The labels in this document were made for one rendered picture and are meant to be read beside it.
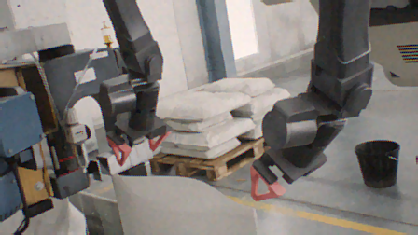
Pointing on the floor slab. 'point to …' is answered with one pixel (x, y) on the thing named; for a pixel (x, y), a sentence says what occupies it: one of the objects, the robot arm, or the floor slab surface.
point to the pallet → (215, 170)
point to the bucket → (378, 162)
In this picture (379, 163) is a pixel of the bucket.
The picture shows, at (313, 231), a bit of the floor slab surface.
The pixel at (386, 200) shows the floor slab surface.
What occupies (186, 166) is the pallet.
